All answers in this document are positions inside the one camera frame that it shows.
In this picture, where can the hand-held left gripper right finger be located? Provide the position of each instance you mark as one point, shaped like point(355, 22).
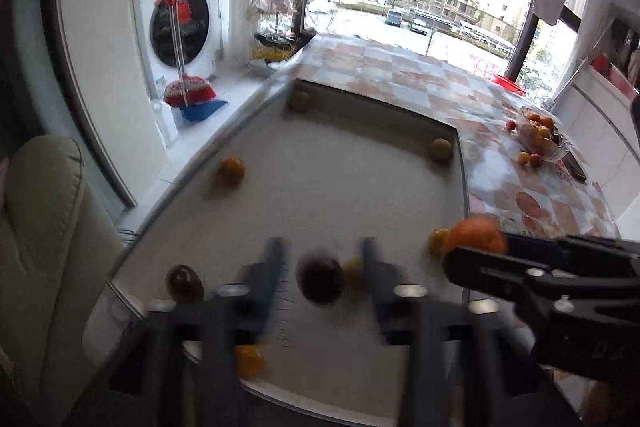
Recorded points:
point(377, 287)

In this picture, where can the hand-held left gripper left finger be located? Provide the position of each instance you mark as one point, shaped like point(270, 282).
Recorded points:
point(270, 287)

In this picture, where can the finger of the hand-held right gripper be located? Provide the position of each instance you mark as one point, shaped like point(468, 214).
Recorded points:
point(535, 244)
point(500, 274)

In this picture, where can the large orange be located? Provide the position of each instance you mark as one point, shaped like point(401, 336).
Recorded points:
point(472, 232)

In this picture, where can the dark purple plum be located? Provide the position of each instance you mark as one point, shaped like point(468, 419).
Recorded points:
point(320, 274)
point(184, 282)

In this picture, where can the grey shallow tray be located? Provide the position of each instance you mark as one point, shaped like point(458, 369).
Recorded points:
point(350, 187)

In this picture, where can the small yellow fruit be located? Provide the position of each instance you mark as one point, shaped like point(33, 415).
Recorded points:
point(437, 241)
point(250, 359)
point(353, 271)

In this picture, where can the red plum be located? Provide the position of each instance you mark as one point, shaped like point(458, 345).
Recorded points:
point(510, 125)
point(535, 160)

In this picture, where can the small yellow kumquat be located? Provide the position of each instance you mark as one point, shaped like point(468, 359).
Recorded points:
point(523, 158)

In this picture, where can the black smartphone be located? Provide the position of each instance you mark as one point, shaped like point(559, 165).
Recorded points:
point(575, 167)

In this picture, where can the clear glass bowl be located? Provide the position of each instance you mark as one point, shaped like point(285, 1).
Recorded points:
point(550, 149)

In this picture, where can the white cabinet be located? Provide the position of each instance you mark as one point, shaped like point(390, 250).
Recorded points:
point(600, 147)

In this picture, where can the small orange tangerine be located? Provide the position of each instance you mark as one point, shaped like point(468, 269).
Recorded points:
point(230, 172)

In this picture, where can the yellow-green round fruit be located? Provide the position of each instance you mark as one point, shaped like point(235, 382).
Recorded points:
point(440, 149)

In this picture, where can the red bucket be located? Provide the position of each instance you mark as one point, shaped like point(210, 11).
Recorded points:
point(507, 83)

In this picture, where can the blue dustpan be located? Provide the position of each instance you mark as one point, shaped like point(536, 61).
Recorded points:
point(202, 112)

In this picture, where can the brown fruit far corner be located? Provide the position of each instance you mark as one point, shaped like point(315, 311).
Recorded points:
point(299, 101)

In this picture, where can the red bottle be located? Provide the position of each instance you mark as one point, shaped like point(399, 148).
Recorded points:
point(601, 64)

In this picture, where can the white plastic jug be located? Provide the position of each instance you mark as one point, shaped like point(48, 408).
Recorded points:
point(165, 124)

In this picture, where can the red mop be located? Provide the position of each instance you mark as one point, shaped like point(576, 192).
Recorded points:
point(187, 94)

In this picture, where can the green cushioned chair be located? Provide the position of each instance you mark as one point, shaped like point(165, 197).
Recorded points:
point(45, 232)

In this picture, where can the white car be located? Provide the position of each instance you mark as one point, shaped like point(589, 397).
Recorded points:
point(418, 27)

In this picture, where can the grey van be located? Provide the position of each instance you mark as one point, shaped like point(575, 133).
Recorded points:
point(393, 18)

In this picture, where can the white front-load washing machine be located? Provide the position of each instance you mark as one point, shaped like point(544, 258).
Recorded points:
point(150, 7)

